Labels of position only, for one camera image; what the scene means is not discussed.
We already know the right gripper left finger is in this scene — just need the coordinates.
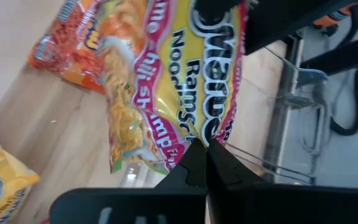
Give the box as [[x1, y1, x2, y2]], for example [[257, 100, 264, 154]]
[[48, 138, 209, 224]]

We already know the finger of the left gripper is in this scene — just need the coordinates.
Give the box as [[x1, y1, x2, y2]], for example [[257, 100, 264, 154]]
[[194, 0, 244, 24], [244, 0, 358, 55]]

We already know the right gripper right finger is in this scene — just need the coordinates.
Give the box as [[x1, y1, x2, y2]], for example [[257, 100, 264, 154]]
[[206, 138, 358, 224]]

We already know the green chili shrimp ramen pack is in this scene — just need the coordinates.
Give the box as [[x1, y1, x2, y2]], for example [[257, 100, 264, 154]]
[[99, 0, 250, 175]]

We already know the red Saucy Noods noodle pack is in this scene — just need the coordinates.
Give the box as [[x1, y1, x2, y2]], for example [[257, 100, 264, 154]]
[[26, 0, 111, 94]]

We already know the yellow creamy chicken ramen pack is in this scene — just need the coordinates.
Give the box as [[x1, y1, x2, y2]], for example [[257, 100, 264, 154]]
[[0, 138, 40, 224]]

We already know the orange shop vacuum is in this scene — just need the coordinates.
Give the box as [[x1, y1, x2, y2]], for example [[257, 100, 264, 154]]
[[312, 4, 358, 30]]

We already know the clear plastic bin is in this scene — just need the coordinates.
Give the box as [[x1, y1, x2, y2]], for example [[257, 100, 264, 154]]
[[225, 46, 329, 187]]

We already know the black ribbed pole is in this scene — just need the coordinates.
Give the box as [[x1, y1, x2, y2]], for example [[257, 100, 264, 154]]
[[300, 32, 358, 77]]

